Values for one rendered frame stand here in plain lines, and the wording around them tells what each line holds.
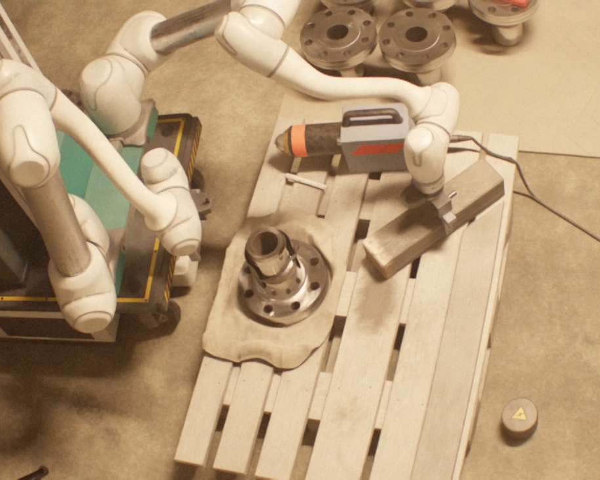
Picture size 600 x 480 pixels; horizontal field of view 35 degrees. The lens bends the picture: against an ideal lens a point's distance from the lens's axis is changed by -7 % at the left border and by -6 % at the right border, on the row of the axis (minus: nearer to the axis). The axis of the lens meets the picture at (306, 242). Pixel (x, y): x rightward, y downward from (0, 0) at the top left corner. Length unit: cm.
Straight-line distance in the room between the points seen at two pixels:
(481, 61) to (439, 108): 84
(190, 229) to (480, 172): 94
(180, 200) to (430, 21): 122
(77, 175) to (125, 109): 24
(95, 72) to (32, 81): 73
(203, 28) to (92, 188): 61
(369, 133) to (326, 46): 45
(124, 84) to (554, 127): 140
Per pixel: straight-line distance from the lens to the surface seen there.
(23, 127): 208
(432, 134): 260
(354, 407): 273
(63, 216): 231
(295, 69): 251
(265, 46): 248
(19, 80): 218
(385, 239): 285
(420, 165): 262
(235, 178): 337
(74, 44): 411
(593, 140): 328
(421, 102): 268
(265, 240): 279
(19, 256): 301
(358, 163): 305
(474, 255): 287
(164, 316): 308
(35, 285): 303
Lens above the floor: 265
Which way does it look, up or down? 57 degrees down
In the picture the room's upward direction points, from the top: 22 degrees counter-clockwise
